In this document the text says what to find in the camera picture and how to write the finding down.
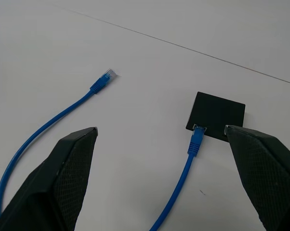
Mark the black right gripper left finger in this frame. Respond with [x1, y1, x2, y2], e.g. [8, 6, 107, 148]
[0, 126, 99, 231]

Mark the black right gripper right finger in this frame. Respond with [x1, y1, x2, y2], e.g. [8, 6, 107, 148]
[224, 124, 290, 231]

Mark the blue Ethernet cable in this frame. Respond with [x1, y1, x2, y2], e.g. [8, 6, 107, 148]
[0, 68, 207, 231]

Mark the small black box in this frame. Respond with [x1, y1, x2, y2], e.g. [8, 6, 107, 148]
[185, 91, 246, 144]

